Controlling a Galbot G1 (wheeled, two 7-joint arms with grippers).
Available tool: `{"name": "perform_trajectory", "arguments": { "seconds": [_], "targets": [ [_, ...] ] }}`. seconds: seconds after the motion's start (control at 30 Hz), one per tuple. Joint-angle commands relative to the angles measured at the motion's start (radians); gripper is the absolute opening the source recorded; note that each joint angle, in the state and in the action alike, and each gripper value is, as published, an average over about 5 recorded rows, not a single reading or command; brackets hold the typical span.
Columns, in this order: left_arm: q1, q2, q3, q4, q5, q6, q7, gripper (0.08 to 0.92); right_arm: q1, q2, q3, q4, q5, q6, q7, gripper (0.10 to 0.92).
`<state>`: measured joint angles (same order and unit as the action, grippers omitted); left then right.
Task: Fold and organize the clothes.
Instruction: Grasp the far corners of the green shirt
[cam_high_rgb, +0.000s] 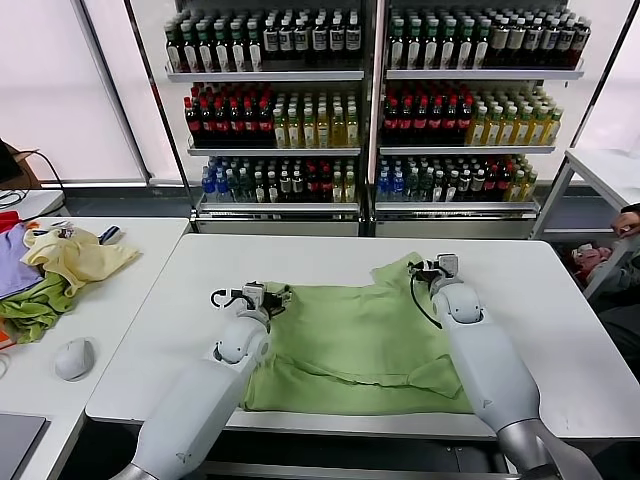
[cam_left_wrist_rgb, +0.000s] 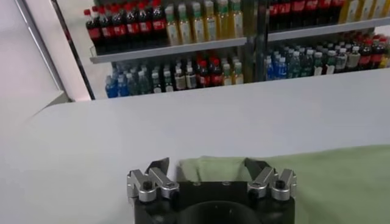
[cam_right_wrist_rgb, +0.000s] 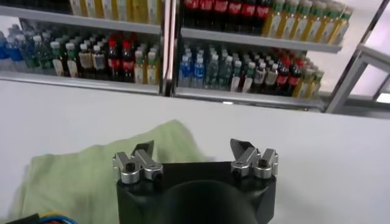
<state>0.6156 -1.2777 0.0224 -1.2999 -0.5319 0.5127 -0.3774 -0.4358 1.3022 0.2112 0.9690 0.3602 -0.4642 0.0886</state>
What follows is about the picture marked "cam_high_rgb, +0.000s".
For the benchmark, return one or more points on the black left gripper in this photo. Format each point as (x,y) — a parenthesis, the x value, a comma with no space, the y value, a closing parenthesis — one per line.
(272,304)

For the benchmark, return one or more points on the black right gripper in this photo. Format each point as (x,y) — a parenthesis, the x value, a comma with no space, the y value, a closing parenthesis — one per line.
(431,271)

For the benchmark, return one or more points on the light green printed T-shirt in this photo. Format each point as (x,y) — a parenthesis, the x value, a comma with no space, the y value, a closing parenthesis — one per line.
(350,340)

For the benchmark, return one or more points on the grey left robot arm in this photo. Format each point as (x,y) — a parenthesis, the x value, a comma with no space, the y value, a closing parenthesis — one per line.
(200,395)

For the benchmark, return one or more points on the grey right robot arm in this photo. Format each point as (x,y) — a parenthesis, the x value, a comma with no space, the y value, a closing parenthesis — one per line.
(490,360)

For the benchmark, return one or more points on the person in dark clothes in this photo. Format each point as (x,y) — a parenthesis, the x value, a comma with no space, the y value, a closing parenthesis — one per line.
(625,320)

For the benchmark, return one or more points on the person's bare hand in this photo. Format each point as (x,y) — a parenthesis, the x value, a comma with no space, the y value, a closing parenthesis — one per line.
(629,223)

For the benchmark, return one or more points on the small dark green bottle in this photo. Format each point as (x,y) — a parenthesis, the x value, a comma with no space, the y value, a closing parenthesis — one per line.
(426,186)
(412,186)
(233,187)
(245,187)

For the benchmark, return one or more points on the small blue drink bottle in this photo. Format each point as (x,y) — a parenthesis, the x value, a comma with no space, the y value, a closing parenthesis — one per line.
(384,186)
(398,186)
(221,187)
(206,187)

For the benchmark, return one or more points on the small white label bottle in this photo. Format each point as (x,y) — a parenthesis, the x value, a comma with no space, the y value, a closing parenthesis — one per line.
(478,186)
(297,187)
(259,187)
(272,187)
(451,186)
(465,186)
(285,187)
(439,186)

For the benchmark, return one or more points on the small yellow juice bottle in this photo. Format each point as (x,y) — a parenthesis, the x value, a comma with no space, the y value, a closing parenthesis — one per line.
(350,187)
(515,186)
(338,187)
(526,186)

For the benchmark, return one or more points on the small red cola bottle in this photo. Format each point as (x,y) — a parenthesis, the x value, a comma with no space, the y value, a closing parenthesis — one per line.
(504,186)
(491,186)
(312,187)
(326,187)

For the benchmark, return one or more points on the red cap cola bottle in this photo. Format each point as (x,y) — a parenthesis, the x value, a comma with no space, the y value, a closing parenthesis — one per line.
(250,125)
(264,125)
(390,122)
(450,122)
(207,125)
(406,122)
(435,122)
(221,125)
(464,122)
(192,125)
(236,125)
(421,122)

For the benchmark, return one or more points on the pink plush toy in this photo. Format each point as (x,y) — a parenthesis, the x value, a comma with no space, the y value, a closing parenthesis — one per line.
(590,257)

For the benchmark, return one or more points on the blue white striped item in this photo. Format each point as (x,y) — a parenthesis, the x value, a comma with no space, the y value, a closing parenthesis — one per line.
(111,235)

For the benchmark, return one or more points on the metal drinks shelf unit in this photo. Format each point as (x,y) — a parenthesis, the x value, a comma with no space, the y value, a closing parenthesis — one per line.
(265,78)
(480,76)

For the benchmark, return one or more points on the pale yellow garment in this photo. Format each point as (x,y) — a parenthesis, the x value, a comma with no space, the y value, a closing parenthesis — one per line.
(85,260)

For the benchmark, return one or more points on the white metal rack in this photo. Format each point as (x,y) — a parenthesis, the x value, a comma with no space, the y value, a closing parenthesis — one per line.
(600,175)

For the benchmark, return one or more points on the green cap dark bottle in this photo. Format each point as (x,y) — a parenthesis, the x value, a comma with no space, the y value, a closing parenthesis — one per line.
(396,50)
(413,50)
(430,50)
(481,50)
(255,55)
(190,55)
(222,55)
(239,55)
(174,55)
(447,50)
(464,50)
(206,55)

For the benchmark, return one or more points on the grey computer mouse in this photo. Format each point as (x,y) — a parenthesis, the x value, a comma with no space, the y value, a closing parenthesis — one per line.
(75,360)

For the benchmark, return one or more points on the white label black bottle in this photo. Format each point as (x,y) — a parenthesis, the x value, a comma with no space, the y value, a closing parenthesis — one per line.
(270,42)
(301,42)
(353,42)
(319,42)
(336,42)
(286,42)

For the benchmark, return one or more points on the beige label dark bottle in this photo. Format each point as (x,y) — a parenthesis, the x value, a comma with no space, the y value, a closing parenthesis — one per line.
(531,42)
(548,42)
(497,42)
(515,42)
(565,42)
(580,42)

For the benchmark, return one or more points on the crumpled green garment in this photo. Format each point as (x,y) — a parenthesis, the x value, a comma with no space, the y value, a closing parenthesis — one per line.
(35,310)

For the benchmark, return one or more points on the purple garment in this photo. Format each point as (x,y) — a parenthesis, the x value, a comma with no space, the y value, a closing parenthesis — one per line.
(12,270)

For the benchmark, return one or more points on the orange item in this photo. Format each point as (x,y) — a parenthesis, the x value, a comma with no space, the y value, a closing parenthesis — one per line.
(4,341)

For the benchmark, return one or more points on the brown cardboard box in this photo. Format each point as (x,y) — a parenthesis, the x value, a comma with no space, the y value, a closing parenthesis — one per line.
(29,170)

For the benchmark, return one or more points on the red garment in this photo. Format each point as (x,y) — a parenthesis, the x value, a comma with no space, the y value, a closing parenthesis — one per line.
(7,222)

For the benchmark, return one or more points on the grey laptop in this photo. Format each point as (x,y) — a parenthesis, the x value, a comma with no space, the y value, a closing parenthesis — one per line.
(20,445)

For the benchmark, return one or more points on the black monitor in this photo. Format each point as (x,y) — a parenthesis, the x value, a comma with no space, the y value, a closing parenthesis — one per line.
(7,162)

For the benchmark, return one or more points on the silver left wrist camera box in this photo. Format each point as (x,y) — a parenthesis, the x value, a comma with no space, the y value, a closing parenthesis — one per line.
(253,293)

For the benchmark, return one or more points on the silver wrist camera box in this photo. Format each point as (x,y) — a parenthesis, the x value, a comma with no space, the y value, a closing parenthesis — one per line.
(253,293)
(448,264)

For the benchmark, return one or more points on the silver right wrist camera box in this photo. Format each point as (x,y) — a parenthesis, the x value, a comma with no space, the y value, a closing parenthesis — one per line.
(448,264)

